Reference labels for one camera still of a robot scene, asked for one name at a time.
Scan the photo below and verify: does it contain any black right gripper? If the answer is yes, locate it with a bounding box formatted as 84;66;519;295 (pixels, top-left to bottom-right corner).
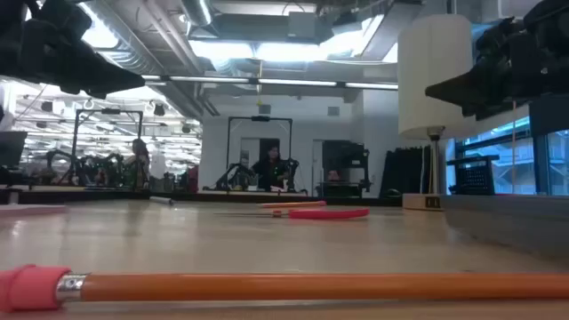
424;0;569;122

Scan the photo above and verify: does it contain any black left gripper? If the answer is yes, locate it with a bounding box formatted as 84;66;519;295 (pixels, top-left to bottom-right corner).
0;0;146;100

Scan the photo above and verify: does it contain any clear plastic pencil case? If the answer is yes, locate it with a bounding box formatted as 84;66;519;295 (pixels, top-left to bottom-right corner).
439;194;569;261

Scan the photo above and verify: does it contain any pink sticky note pad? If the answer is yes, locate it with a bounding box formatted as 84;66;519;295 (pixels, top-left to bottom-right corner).
0;204;68;218

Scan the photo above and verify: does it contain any orange pencil pink eraser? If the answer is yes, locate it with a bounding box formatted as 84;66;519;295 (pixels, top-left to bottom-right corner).
256;200;328;210
0;263;569;313

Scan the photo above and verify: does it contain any white shade wooden lamp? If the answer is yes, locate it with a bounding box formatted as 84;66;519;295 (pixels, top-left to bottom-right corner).
397;12;475;212

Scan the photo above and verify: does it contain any black plastic crate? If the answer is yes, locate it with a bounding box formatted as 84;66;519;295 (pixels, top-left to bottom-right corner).
445;154;501;196

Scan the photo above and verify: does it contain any dark monitor screen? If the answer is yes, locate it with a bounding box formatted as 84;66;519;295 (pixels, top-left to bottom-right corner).
0;130;28;168

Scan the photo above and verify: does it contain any black equipment rack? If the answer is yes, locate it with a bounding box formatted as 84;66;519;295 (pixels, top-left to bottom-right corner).
321;140;373;199

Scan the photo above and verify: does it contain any long strip light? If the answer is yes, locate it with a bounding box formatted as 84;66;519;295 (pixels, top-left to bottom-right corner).
140;74;399;92

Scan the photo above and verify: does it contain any black gantry frame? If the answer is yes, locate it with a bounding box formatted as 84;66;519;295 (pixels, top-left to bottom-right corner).
225;116;294;193
69;108;145;188

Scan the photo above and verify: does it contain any black aluminium table frame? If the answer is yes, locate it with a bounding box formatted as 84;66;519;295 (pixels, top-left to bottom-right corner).
0;189;404;208

